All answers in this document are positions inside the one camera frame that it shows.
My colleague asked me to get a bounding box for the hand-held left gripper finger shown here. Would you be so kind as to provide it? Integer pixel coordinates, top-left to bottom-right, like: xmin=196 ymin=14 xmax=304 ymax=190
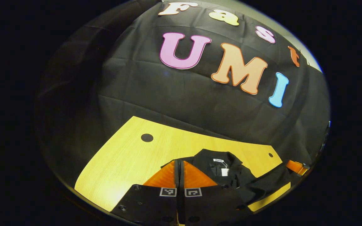
xmin=180 ymin=159 xmax=252 ymax=226
xmin=110 ymin=159 xmax=180 ymax=226

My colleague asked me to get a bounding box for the black button shirt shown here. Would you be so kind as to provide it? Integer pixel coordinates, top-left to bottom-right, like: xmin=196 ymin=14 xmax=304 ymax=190
xmin=161 ymin=149 xmax=294 ymax=208

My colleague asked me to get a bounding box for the black backdrop cloth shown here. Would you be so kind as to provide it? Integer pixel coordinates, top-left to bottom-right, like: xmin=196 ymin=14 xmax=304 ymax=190
xmin=35 ymin=0 xmax=331 ymax=189

